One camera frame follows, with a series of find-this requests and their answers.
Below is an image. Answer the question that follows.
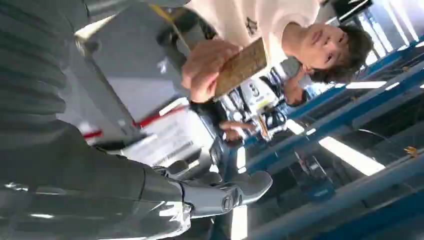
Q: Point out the person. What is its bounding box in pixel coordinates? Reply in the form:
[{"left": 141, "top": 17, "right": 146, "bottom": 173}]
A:
[
  {"left": 219, "top": 119, "right": 258, "bottom": 143},
  {"left": 181, "top": 0, "right": 375, "bottom": 105}
]

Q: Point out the white printed banner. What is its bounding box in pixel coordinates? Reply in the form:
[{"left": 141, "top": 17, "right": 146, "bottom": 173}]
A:
[{"left": 82, "top": 97, "right": 215, "bottom": 167}]

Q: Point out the ceiling light panel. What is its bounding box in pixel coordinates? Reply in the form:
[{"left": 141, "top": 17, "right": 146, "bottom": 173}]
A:
[
  {"left": 344, "top": 80, "right": 388, "bottom": 90},
  {"left": 318, "top": 135, "right": 387, "bottom": 177}
]

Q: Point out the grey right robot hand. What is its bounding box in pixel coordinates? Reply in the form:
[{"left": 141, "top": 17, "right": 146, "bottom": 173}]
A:
[{"left": 0, "top": 119, "right": 275, "bottom": 240}]

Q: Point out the person's left hand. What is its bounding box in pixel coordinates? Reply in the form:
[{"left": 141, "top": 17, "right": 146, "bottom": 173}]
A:
[{"left": 181, "top": 39, "right": 241, "bottom": 104}]

